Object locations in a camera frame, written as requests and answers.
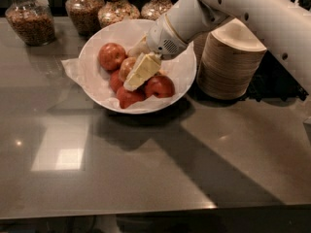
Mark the left lower red apple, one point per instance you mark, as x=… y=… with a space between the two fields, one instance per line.
x=115 y=83

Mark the back left red apple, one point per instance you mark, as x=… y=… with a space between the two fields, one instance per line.
x=111 y=56

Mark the front centre red apple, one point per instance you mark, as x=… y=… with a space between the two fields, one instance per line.
x=128 y=98

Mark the red-green apple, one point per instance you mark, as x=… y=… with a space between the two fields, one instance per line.
x=126 y=67

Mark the stack paper bowls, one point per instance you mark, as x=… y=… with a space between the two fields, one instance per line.
x=198 y=46
x=231 y=56

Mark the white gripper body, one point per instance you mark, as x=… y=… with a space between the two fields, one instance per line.
x=162 y=38

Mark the front stack paper bowls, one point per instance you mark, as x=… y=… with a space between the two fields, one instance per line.
x=231 y=56

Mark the rear stack paper bowls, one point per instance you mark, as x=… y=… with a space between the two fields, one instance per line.
x=198 y=46

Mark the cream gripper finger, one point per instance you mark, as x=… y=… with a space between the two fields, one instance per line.
x=146 y=65
x=140 y=47

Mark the front right red apple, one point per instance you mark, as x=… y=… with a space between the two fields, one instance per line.
x=160 y=87

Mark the white bowl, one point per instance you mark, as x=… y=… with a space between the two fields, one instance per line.
x=97 y=78

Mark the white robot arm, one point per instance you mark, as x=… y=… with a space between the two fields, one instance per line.
x=283 y=27

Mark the cereal glass jar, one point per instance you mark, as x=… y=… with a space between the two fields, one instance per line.
x=153 y=9
x=84 y=15
x=115 y=11

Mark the far left cereal jar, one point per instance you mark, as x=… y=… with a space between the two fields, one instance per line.
x=32 y=21

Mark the red apple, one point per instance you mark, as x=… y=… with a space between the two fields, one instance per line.
x=115 y=83
x=160 y=87
x=111 y=56
x=128 y=98

